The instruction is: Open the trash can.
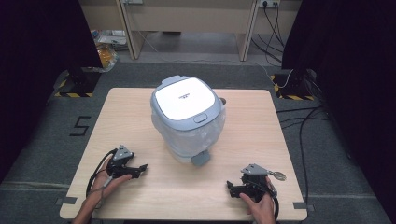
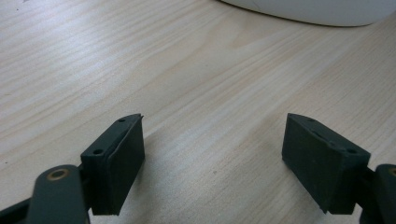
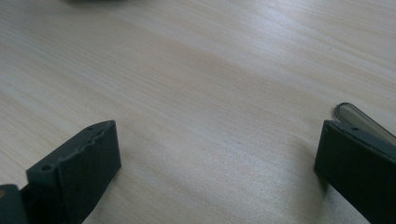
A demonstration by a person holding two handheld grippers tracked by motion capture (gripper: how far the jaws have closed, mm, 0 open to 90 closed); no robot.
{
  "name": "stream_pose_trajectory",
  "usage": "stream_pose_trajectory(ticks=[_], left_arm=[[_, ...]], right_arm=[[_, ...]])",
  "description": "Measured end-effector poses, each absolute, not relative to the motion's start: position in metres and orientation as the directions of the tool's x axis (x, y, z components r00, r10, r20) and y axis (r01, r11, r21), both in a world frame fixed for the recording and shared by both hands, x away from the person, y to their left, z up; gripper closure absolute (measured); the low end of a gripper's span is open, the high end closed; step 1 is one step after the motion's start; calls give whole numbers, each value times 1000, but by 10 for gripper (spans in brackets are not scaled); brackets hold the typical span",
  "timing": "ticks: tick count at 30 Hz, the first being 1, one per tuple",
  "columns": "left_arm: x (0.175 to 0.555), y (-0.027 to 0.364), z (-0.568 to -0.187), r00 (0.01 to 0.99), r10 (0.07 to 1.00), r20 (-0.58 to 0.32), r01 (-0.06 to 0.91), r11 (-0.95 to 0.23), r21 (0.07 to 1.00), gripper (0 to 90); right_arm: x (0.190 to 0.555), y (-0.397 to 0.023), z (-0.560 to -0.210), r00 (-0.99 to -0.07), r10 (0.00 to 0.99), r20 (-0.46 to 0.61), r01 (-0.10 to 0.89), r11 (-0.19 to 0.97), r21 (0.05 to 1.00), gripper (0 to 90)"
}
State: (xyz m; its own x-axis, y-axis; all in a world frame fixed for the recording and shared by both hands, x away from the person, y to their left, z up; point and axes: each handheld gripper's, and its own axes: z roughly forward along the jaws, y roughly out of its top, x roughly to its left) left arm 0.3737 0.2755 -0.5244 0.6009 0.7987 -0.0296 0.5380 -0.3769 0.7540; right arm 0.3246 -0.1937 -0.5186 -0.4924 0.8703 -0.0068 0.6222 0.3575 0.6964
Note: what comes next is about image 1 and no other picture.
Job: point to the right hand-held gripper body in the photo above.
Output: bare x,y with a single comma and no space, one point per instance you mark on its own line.
255,183

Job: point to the white wall socket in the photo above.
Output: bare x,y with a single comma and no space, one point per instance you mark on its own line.
133,1
268,2

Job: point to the plastic bag orange contents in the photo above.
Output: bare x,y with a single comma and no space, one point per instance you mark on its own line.
107,57

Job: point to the clear plastic bin liner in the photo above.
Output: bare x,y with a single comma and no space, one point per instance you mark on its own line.
193,138

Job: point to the black stand base hazard tape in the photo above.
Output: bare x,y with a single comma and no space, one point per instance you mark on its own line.
79,82
294,88

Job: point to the dark curtain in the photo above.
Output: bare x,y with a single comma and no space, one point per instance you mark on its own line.
37,62
355,77

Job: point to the beige desk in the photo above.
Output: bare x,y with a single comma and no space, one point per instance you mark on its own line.
190,15

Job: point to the black tape piece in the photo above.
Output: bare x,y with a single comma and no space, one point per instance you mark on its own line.
66,200
302,206

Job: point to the white pedal bin grey lid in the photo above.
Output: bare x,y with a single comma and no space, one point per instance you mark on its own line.
185,99

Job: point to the clear plastic bag white contents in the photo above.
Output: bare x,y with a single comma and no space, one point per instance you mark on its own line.
109,37

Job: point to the person's right hand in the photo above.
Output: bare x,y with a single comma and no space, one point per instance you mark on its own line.
263,208

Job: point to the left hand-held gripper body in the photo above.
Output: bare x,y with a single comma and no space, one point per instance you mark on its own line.
120,161

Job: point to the person's left hand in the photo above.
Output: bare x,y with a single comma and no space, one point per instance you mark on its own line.
104,185

